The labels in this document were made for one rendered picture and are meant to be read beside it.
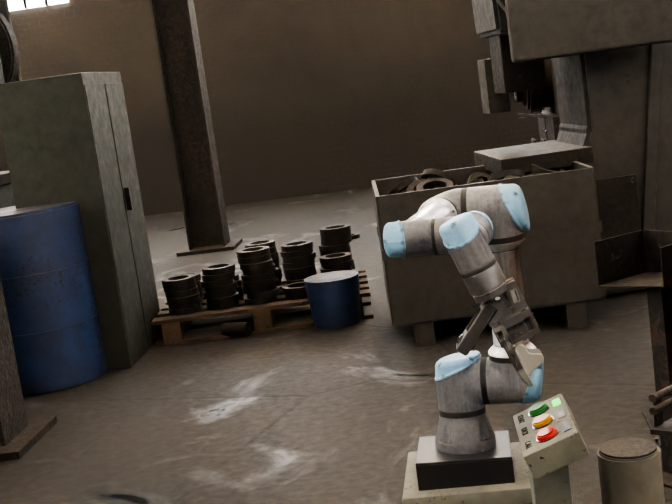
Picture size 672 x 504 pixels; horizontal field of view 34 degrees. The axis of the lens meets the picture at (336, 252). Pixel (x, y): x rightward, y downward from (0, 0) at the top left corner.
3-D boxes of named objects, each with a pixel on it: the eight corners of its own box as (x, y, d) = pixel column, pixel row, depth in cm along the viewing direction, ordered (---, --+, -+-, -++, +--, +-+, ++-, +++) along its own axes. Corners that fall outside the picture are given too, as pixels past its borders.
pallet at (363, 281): (368, 289, 669) (358, 219, 662) (373, 318, 589) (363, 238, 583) (175, 315, 671) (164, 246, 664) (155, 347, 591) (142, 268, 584)
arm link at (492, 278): (463, 281, 208) (461, 273, 216) (473, 302, 209) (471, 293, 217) (498, 264, 207) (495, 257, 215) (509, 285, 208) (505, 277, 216)
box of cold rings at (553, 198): (574, 288, 593) (559, 145, 581) (611, 322, 511) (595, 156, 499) (387, 313, 596) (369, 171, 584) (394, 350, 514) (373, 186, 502)
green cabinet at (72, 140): (46, 377, 557) (-8, 84, 533) (87, 343, 625) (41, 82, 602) (137, 367, 552) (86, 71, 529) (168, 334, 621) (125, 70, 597)
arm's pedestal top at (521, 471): (404, 514, 259) (401, 498, 258) (409, 465, 290) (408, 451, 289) (539, 503, 255) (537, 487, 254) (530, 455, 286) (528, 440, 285)
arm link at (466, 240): (474, 206, 213) (469, 215, 205) (499, 255, 215) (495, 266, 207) (439, 222, 216) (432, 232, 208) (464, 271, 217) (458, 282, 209)
